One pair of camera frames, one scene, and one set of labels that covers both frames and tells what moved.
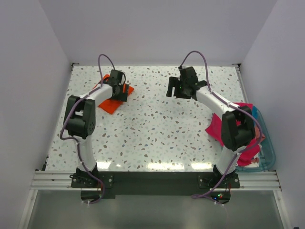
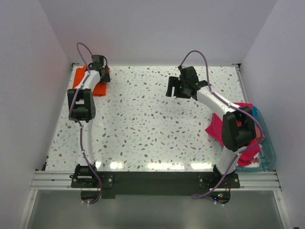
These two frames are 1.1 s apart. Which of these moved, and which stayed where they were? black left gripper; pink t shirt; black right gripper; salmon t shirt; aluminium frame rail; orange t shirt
Moved: orange t shirt; black left gripper
Stayed: black right gripper; salmon t shirt; aluminium frame rail; pink t shirt
